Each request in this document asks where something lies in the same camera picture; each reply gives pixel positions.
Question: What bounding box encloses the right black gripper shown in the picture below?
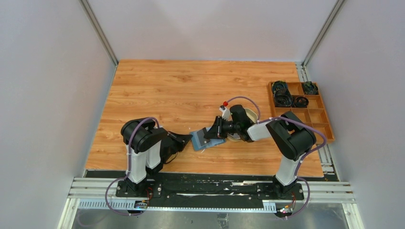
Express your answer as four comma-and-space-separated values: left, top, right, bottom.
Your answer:
204, 115, 241, 139

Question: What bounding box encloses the blue card holder wallet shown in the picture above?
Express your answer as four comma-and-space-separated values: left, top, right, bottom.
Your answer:
190, 127, 226, 151

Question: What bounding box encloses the grey card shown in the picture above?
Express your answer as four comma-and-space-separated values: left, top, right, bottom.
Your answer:
190, 127, 210, 151

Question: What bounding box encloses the beige oval tray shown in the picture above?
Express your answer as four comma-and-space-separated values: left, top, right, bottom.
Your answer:
227, 105, 257, 142

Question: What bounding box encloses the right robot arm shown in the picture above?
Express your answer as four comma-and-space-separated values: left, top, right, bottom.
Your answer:
203, 104, 317, 199

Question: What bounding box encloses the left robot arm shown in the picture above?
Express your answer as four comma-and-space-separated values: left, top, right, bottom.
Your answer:
120, 117, 192, 197

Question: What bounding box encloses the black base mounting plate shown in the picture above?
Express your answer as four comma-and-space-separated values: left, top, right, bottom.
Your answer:
115, 173, 304, 209

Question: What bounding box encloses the wooden compartment organizer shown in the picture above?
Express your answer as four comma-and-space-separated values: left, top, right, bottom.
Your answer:
267, 81, 335, 144

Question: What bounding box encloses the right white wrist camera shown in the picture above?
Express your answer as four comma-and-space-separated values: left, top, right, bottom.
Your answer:
219, 105, 231, 121

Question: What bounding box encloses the large black cable coil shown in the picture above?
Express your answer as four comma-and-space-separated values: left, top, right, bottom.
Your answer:
273, 89, 294, 108

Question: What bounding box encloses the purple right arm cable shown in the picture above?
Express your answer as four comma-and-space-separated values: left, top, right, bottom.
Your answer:
223, 96, 328, 219

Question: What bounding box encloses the small black cable coil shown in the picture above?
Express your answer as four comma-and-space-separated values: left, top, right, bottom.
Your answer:
293, 95, 309, 108

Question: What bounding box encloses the green black cable coil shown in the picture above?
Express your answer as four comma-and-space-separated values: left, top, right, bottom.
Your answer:
301, 81, 319, 95

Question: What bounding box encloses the aluminium frame rail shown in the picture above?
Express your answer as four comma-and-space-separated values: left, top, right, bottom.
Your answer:
57, 170, 365, 229

